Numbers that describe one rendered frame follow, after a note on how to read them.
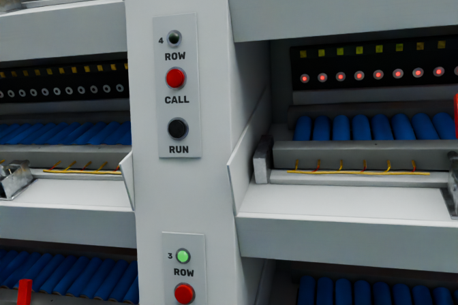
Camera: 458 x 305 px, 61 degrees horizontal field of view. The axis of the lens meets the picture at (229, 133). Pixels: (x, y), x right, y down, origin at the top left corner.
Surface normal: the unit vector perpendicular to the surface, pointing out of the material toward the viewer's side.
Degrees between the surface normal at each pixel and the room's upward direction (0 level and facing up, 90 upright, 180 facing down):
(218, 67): 90
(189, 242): 90
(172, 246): 90
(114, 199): 22
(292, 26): 112
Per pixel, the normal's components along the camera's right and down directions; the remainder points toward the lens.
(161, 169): -0.28, 0.07
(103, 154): -0.26, 0.44
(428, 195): -0.13, -0.90
